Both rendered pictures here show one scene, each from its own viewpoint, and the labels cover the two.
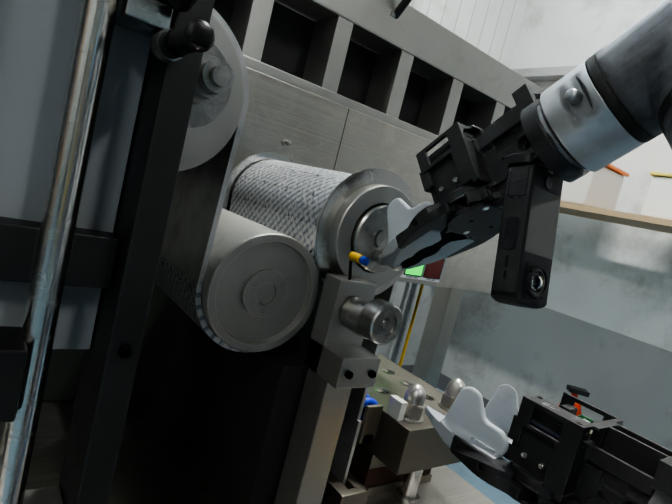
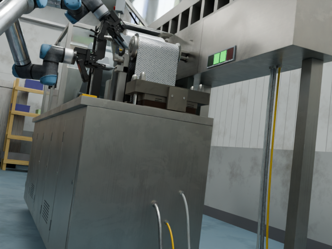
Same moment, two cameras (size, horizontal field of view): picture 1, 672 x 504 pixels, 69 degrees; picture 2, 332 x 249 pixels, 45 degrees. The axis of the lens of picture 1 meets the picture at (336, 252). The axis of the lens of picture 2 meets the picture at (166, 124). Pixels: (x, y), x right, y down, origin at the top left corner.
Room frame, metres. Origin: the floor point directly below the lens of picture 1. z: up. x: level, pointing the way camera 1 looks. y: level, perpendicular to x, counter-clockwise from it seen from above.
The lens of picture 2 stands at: (1.31, -2.02, 0.68)
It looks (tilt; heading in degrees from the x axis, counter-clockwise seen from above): 5 degrees up; 105
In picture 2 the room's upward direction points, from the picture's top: 7 degrees clockwise
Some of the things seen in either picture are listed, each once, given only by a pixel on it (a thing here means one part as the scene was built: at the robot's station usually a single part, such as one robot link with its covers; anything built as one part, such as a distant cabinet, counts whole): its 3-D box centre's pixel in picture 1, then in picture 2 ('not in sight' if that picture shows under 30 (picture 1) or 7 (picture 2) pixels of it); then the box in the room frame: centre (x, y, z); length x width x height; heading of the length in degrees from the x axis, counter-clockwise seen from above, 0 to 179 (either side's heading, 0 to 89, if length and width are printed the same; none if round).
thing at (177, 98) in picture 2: not in sight; (177, 99); (0.85, -0.14, 0.97); 0.10 x 0.03 x 0.11; 38
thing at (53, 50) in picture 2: not in sight; (52, 53); (0.25, -0.34, 1.11); 0.11 x 0.08 x 0.09; 38
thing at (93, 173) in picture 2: not in sight; (85, 181); (0.01, 0.74, 0.43); 2.52 x 0.64 x 0.86; 128
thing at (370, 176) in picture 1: (370, 235); (134, 46); (0.55, -0.03, 1.25); 0.15 x 0.01 x 0.15; 128
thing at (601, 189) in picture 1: (568, 183); not in sight; (3.03, -1.26, 1.70); 0.48 x 0.40 x 0.27; 39
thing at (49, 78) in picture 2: not in sight; (46, 73); (0.23, -0.34, 1.01); 0.11 x 0.08 x 0.11; 4
